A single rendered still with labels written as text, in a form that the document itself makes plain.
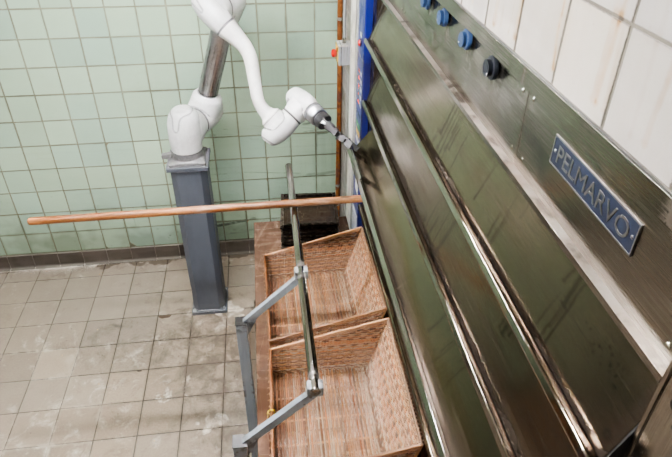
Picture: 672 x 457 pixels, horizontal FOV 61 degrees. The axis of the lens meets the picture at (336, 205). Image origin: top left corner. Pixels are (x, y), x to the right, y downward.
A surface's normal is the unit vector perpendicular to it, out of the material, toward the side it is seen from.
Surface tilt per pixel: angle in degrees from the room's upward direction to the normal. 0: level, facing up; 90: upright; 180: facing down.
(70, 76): 90
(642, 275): 90
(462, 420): 49
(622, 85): 90
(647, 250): 90
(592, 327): 70
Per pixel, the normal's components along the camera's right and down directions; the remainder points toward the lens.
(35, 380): 0.01, -0.83
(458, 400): -0.75, -0.49
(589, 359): -0.93, -0.22
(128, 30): 0.13, 0.55
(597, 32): -0.99, 0.07
